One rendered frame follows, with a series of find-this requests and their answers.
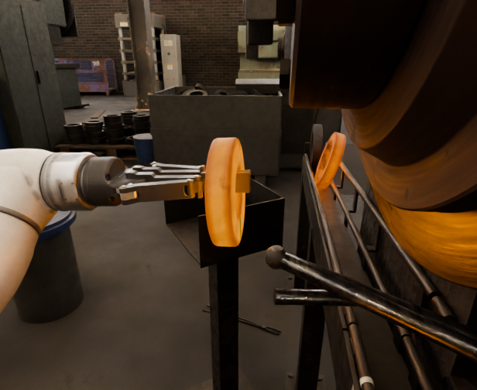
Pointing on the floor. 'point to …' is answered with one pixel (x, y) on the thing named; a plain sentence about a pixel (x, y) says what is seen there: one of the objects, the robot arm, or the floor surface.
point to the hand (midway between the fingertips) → (226, 181)
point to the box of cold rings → (216, 126)
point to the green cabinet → (22, 71)
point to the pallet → (107, 134)
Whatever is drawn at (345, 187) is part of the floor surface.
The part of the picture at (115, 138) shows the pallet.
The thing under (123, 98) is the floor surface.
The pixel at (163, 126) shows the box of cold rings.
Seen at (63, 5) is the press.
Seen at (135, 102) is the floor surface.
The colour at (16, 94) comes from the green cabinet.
